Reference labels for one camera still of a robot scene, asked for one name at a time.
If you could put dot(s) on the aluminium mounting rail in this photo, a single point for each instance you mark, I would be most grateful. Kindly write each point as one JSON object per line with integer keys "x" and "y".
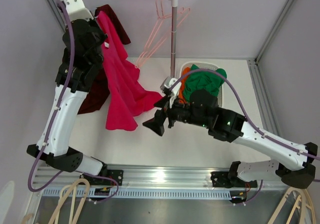
{"x": 147, "y": 182}

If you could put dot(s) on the orange t shirt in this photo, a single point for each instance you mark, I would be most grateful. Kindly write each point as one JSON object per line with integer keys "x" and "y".
{"x": 181, "y": 98}

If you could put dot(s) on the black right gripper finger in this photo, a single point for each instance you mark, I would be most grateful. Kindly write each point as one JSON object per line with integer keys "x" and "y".
{"x": 164, "y": 103}
{"x": 156, "y": 124}

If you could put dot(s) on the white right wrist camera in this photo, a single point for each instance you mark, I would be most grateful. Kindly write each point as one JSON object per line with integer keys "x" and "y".
{"x": 171, "y": 88}

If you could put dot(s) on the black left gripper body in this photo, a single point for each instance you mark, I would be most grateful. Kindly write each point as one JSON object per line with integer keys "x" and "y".
{"x": 100, "y": 36}

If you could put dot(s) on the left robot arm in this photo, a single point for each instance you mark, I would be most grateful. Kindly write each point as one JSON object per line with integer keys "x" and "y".
{"x": 81, "y": 62}

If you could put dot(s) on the maroon t shirt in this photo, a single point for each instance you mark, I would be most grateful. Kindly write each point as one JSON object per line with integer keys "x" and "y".
{"x": 99, "y": 91}

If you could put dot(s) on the pink hanger of green shirt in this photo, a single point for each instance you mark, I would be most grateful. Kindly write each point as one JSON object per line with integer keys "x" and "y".
{"x": 159, "y": 5}

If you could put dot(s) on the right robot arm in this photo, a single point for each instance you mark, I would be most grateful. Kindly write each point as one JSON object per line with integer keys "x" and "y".
{"x": 289, "y": 162}

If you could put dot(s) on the pink magenta t shirt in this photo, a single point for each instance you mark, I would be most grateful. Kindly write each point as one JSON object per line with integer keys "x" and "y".
{"x": 128, "y": 98}

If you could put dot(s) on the pink hanger of orange shirt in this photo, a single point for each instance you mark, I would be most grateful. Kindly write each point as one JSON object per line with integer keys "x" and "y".
{"x": 162, "y": 32}

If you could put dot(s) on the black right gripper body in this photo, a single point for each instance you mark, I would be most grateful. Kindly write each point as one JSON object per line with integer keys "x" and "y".
{"x": 179, "y": 112}

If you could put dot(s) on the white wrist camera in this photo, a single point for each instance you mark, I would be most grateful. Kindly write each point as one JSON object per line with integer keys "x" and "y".
{"x": 76, "y": 9}
{"x": 171, "y": 88}

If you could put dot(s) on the white perforated plastic basket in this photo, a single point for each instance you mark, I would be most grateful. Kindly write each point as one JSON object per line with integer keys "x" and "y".
{"x": 206, "y": 65}

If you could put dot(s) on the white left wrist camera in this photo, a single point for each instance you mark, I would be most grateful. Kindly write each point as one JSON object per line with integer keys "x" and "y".
{"x": 76, "y": 9}

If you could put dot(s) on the green t shirt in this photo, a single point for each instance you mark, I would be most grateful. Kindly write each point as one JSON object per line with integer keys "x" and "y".
{"x": 202, "y": 80}

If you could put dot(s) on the beige wooden hangers right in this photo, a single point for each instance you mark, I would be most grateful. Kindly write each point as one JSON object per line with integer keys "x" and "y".
{"x": 299, "y": 203}

